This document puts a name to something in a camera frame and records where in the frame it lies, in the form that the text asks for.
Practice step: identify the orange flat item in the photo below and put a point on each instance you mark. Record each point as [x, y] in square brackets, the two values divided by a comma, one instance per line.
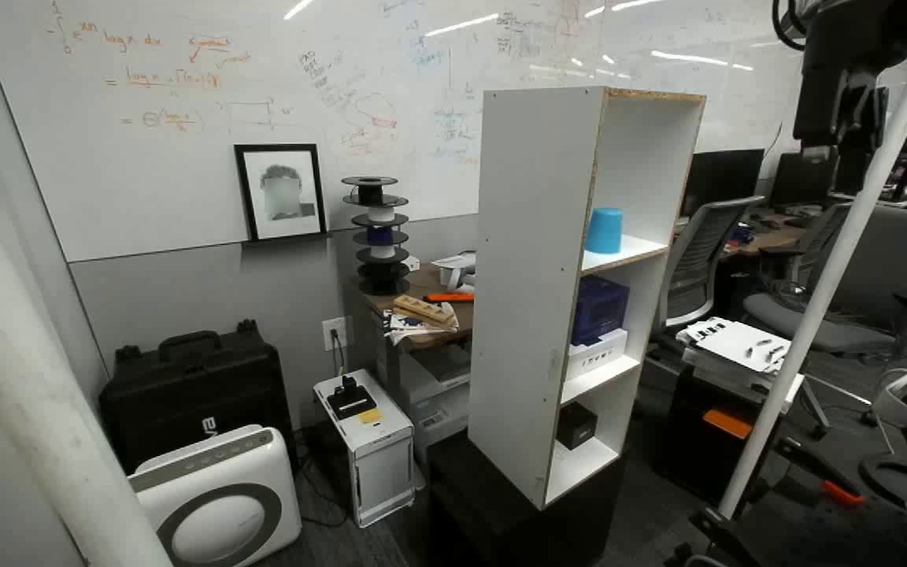
[730, 425]

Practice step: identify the grey mesh office chair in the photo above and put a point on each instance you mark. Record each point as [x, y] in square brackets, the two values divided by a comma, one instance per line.
[708, 252]

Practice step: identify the thin white pole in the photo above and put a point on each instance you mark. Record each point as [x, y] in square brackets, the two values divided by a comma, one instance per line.
[843, 264]

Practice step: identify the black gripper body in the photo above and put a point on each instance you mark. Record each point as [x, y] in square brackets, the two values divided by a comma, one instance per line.
[851, 52]

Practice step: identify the blue cup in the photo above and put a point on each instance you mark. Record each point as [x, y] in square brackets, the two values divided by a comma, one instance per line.
[606, 231]

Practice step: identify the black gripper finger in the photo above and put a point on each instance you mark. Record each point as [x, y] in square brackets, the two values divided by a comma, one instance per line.
[877, 146]
[850, 163]

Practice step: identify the small black device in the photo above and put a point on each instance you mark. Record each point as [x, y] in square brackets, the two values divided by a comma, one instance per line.
[352, 400]

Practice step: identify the white mug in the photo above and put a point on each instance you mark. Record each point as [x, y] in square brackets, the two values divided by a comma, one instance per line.
[456, 270]

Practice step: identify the stack of filament spools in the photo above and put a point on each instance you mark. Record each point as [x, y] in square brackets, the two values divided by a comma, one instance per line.
[378, 237]

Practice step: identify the small black box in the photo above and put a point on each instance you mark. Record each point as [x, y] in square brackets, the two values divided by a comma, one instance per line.
[577, 428]

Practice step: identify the small white computer case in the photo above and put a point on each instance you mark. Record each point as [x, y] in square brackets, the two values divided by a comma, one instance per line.
[378, 468]

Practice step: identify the black computer monitor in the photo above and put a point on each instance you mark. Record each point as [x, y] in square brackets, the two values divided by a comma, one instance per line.
[726, 177]
[802, 182]

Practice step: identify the white flat dotted device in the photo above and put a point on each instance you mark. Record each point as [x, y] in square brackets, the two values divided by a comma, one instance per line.
[739, 344]

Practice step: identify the white wall outlet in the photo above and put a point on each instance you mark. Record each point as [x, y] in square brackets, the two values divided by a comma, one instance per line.
[336, 334]

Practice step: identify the grey padded office chair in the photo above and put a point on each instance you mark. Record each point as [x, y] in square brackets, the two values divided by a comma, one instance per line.
[895, 264]

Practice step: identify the black framed portrait picture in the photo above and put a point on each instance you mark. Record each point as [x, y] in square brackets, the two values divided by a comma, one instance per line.
[283, 194]

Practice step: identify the dark blue box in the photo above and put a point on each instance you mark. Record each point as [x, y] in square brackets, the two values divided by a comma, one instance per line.
[599, 306]

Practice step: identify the white box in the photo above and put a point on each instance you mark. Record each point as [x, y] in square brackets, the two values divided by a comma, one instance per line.
[598, 357]

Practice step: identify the black stand under cabinet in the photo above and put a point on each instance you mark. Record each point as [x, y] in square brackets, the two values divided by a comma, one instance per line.
[497, 523]

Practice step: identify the light wooden box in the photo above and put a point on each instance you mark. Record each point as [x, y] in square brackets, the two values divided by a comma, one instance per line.
[422, 310]

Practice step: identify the cluttered brown desk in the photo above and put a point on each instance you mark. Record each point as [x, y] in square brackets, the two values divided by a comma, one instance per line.
[433, 363]

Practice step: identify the white round air purifier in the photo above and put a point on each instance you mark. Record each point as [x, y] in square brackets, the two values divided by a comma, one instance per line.
[218, 493]

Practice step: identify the white open shelf cabinet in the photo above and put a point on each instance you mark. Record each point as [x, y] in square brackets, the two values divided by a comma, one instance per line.
[526, 293]

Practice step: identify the black hard carrying case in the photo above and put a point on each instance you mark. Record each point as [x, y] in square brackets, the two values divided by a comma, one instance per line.
[190, 390]

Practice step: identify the large wall whiteboard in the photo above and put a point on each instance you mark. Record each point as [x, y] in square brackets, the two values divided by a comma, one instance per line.
[213, 97]

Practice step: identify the thick white pole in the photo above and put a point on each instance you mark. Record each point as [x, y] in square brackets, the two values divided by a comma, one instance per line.
[23, 390]

